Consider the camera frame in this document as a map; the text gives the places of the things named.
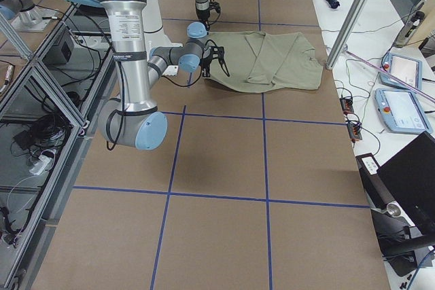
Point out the reacher grabber stick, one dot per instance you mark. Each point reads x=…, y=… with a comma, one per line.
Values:
x=389, y=76

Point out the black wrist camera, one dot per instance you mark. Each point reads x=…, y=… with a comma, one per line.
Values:
x=217, y=53
x=214, y=6

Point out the black laptop computer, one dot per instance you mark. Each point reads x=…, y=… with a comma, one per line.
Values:
x=402, y=194

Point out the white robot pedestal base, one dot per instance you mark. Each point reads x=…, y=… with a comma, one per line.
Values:
x=153, y=30

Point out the aluminium frame post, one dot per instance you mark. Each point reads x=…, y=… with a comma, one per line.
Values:
x=354, y=12

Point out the far blue teach pendant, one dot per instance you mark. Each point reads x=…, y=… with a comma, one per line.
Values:
x=405, y=68

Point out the aluminium frame rail structure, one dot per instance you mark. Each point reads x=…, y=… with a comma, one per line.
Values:
x=60, y=77

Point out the near blue teach pendant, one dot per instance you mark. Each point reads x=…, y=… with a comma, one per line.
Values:
x=401, y=111

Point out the blue teach pendant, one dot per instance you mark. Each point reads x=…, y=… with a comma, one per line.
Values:
x=405, y=68
x=401, y=111

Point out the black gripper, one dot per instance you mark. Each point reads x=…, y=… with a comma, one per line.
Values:
x=204, y=17
x=206, y=63

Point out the olive green long-sleeve shirt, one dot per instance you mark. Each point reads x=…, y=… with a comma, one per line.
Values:
x=259, y=62

